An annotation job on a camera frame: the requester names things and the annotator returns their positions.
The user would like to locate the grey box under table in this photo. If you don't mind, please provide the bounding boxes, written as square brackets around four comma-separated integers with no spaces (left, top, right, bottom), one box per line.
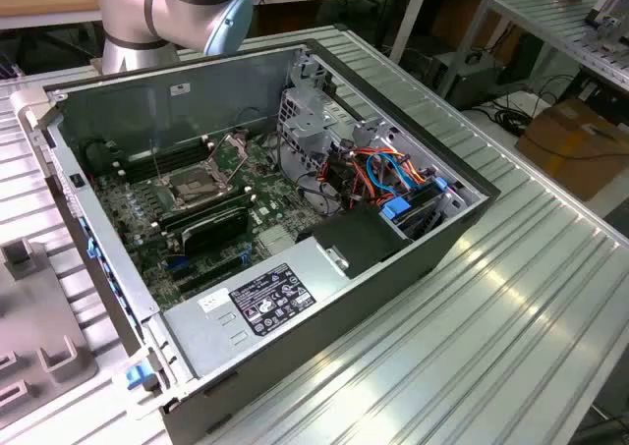
[430,46,503,113]

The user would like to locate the blue wire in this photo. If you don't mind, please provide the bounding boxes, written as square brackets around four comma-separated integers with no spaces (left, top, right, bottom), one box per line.
[367,151,425,192]

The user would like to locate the black floor cables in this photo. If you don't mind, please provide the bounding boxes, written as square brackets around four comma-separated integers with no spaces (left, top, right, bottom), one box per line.
[489,74,576,138]

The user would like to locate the silver metal drive cage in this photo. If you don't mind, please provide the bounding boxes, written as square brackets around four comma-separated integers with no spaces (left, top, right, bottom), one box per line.
[278,46,397,191]

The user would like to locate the brown cardboard box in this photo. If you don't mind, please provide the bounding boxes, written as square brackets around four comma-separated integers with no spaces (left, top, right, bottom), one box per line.
[514,97,629,203]

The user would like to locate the metal slat side table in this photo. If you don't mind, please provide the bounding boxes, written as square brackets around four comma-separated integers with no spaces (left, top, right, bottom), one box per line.
[470,0,629,100]

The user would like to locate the orange wire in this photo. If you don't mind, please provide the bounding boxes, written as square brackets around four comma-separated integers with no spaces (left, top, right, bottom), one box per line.
[342,145,425,206]

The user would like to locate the silver chipset heatsink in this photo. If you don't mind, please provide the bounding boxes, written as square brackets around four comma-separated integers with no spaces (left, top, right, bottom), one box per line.
[257,230,297,258]

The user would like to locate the black graphics card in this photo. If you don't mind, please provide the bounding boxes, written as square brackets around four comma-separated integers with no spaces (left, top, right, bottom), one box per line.
[180,208,251,258]

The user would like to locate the black plastic shroud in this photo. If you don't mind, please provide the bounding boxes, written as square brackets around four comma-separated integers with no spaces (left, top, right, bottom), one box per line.
[313,202,415,280]

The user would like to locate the black PC case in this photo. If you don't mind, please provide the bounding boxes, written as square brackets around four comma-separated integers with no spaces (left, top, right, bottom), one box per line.
[9,36,502,445]

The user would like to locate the grey power supply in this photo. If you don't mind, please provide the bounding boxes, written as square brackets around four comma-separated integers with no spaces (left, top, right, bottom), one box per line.
[163,247,356,383]

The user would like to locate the green motherboard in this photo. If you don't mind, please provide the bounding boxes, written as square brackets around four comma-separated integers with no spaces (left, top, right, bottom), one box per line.
[92,135,338,313]

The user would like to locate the CPU socket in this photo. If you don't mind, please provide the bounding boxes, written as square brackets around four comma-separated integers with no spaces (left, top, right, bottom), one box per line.
[156,167,233,211]

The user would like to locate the blue case latch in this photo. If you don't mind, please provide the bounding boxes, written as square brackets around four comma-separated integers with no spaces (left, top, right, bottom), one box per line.
[124,361,149,390]

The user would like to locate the blue disk carrier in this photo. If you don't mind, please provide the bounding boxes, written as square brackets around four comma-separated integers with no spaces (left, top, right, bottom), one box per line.
[377,196,412,223]

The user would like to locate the grey parts rack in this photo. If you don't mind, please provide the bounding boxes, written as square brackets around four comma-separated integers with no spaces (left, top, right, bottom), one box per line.
[0,237,100,417]

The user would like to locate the black RAM slot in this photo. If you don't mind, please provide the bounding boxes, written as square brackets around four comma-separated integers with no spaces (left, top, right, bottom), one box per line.
[128,152,210,179]
[125,139,214,166]
[146,190,257,225]
[159,202,256,238]

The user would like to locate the black expansion slot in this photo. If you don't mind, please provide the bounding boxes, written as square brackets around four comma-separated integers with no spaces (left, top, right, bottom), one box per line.
[175,260,248,295]

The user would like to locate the metal socket cover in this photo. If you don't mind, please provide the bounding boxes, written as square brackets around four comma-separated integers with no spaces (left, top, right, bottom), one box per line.
[208,128,253,172]

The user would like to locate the black case fan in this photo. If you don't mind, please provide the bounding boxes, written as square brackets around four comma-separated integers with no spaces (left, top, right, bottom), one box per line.
[80,138,122,179]

